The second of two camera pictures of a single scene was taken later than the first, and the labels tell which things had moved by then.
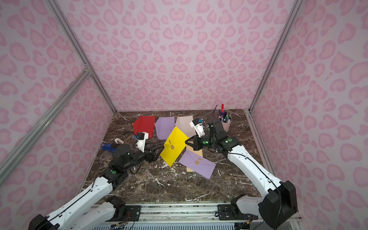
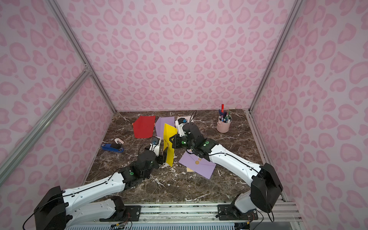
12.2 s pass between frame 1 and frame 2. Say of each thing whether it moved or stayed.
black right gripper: moved
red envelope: stayed
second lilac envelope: stayed
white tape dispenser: stayed
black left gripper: moved
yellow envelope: moved
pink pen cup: stayed
